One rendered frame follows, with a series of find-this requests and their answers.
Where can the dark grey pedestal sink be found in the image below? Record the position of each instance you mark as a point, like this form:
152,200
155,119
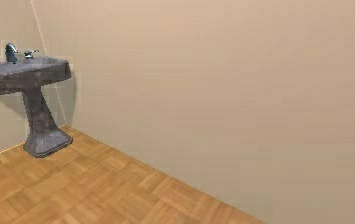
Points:
38,116

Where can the chrome sink faucet spout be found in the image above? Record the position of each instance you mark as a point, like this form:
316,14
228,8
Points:
10,52

